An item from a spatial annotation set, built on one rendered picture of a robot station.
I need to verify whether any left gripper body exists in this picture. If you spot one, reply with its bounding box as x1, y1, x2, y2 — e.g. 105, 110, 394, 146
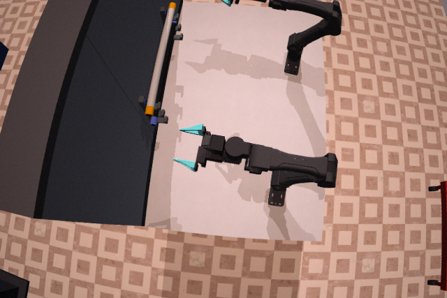
194, 126, 225, 172

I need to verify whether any dark grey wall rack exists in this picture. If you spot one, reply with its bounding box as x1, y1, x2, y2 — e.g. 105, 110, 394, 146
138, 7, 183, 124

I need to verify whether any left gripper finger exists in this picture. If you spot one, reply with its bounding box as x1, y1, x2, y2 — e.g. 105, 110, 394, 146
180, 124, 203, 136
173, 158, 196, 172

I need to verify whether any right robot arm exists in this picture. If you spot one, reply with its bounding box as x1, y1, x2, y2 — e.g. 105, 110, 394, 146
268, 0, 342, 75

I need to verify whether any grey panel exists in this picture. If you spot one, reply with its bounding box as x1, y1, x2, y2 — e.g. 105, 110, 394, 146
0, 0, 183, 226

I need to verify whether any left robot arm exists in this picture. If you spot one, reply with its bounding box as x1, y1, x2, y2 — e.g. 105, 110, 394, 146
202, 134, 338, 207

